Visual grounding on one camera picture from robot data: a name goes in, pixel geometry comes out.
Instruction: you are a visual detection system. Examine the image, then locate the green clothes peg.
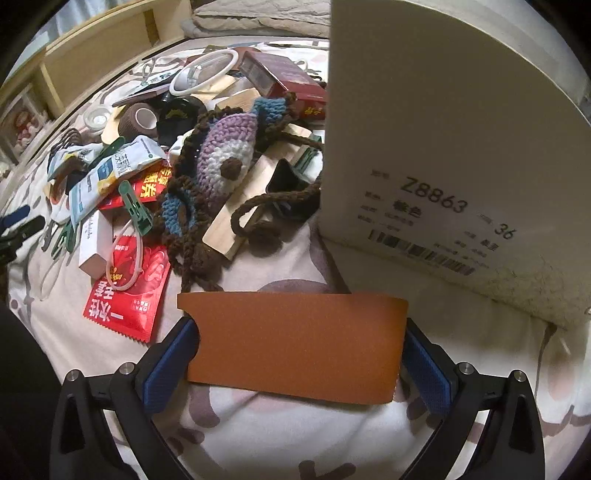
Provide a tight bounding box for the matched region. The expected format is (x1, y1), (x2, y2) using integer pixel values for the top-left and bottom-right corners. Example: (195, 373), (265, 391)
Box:
(117, 180), (154, 237)

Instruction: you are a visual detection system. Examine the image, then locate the light wooden block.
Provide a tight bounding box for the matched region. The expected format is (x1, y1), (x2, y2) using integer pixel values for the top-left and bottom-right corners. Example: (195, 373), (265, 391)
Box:
(221, 88), (262, 114)

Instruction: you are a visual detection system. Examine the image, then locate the dark red box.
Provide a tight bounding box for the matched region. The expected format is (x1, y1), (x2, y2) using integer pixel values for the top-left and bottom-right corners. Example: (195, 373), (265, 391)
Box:
(239, 47), (329, 121)

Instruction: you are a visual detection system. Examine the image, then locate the small green clip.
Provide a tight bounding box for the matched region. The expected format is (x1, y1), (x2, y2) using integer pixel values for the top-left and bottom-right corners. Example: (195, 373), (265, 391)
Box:
(50, 220), (78, 256)

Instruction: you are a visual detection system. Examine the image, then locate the white cardboard box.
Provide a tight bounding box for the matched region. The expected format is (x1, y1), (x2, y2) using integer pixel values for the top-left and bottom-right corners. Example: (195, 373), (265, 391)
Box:
(318, 0), (591, 329)

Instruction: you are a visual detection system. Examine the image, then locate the brown leather sleeve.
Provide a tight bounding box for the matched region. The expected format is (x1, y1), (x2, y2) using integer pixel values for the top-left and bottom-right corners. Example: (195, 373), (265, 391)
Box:
(177, 291), (410, 404)

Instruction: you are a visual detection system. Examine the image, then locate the brown hair claw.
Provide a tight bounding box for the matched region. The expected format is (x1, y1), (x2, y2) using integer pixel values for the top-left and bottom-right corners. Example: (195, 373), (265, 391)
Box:
(47, 126), (89, 154)

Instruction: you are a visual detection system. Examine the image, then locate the brown tape roll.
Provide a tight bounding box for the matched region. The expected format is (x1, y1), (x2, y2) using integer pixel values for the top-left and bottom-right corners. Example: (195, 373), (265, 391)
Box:
(119, 102), (161, 138)

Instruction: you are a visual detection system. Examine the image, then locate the small blue white sachet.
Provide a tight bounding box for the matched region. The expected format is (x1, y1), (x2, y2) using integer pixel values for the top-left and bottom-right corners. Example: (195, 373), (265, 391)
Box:
(47, 143), (103, 182)

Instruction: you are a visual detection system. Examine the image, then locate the dark green clip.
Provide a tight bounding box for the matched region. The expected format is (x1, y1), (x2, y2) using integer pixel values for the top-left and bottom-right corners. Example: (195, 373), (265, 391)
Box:
(290, 144), (325, 172)

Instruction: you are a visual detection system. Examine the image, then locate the long wooden board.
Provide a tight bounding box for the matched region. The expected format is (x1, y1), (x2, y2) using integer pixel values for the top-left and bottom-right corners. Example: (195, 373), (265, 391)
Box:
(202, 124), (315, 260)

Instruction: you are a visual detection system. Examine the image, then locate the black clip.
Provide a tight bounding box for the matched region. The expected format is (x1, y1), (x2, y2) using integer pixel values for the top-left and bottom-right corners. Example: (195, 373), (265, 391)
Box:
(264, 159), (321, 217)

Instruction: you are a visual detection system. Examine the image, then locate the plush doll in case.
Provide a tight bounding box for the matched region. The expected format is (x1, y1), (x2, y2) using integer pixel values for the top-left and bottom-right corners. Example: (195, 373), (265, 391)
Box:
(2, 88), (51, 162)

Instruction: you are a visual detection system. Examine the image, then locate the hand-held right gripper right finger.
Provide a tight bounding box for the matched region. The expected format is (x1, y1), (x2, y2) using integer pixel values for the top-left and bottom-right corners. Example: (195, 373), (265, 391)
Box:
(399, 318), (546, 480)

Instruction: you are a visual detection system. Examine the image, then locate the small red packet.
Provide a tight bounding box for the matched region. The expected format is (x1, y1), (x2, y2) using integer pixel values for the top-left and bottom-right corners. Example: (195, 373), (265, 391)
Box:
(98, 166), (175, 212)

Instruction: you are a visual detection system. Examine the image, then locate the large red packet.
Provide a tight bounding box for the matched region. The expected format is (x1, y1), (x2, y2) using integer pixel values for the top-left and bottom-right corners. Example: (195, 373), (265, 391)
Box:
(82, 233), (172, 344)

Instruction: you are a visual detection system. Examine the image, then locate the person's dark clothing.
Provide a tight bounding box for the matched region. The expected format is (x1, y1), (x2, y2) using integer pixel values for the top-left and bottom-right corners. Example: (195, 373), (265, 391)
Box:
(0, 295), (63, 480)

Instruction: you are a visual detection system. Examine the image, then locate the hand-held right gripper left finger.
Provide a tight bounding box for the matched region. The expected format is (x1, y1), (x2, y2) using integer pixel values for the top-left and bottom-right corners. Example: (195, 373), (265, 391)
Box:
(48, 319), (198, 480)

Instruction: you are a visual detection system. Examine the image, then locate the white rimmed magnifier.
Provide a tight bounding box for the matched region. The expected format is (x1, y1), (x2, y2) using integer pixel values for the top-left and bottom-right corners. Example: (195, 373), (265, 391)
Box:
(168, 48), (240, 96)

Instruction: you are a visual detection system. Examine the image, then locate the wooden shelf unit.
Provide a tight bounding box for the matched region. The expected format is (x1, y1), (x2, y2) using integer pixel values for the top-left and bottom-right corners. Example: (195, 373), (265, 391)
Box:
(0, 0), (195, 139)

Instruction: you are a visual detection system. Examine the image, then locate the thin white plastic ring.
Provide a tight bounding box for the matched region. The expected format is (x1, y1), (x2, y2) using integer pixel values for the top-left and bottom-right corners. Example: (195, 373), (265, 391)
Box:
(38, 249), (71, 302)

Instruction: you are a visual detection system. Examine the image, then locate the white tape roll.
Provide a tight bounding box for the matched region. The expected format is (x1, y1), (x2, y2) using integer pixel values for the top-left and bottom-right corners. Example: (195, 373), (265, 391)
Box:
(84, 106), (112, 133)

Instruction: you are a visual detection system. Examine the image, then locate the purple crochet pouch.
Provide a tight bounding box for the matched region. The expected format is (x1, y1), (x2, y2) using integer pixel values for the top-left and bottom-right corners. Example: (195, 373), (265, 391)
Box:
(157, 91), (324, 292)

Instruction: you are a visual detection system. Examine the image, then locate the small white box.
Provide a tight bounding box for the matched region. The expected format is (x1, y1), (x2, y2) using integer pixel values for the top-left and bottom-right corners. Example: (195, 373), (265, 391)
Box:
(78, 216), (116, 278)

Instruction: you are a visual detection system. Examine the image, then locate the black jar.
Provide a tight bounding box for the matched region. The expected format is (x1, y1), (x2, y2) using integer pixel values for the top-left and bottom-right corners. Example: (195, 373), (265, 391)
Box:
(156, 95), (208, 145)

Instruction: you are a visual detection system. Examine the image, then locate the beige quilted pillow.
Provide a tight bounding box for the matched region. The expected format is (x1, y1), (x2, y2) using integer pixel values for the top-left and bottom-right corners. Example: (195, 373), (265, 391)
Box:
(191, 0), (332, 28)

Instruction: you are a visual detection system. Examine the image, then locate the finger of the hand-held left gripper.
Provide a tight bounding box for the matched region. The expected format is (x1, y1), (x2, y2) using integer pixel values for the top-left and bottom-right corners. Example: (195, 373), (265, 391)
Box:
(0, 216), (45, 265)
(0, 206), (32, 232)

